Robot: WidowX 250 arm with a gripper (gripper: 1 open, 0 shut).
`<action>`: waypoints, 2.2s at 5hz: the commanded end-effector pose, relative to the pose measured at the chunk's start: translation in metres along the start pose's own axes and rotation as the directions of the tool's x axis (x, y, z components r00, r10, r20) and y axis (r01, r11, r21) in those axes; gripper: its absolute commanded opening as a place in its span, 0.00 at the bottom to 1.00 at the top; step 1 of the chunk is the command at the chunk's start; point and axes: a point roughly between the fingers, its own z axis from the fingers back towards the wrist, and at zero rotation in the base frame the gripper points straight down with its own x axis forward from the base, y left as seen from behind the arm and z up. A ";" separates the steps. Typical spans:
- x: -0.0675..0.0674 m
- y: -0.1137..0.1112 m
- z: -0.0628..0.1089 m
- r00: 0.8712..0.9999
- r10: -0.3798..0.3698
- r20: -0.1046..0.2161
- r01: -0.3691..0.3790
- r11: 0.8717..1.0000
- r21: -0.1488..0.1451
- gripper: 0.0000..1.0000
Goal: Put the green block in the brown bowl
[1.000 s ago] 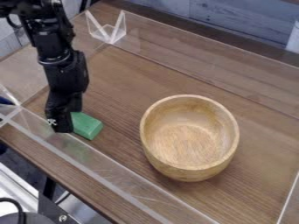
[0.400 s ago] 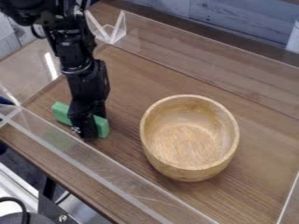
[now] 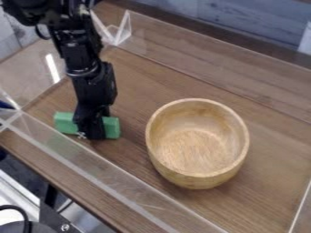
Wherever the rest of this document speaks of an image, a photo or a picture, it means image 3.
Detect clear acrylic tray walls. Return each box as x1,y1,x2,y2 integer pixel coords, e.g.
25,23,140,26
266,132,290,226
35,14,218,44
0,11,311,233

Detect brown wooden bowl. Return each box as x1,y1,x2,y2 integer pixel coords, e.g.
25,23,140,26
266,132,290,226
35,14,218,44
144,98,249,189

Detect black metal bracket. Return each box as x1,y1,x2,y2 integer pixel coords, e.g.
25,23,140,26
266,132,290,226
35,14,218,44
38,202,82,233

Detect green rectangular block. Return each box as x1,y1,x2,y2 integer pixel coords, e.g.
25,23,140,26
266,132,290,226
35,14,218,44
53,112,121,140

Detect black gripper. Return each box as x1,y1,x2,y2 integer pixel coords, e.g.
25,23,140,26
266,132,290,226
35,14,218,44
66,61,117,140

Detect black cable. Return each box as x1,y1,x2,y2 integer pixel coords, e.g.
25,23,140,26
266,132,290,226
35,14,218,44
0,204,31,233

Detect white object at right edge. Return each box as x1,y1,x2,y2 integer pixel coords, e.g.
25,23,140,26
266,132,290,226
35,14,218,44
297,21,311,56

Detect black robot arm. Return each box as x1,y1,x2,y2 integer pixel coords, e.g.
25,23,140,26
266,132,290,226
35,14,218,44
1,0,117,140

